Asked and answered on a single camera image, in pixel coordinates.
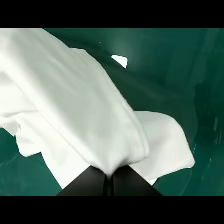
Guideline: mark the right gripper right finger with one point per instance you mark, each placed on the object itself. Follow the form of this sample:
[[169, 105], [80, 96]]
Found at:
[[130, 184]]

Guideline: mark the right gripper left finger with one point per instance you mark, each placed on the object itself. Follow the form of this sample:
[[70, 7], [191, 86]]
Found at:
[[89, 184]]

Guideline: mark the white T-shirt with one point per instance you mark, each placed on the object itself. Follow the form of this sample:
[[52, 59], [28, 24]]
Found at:
[[76, 110]]

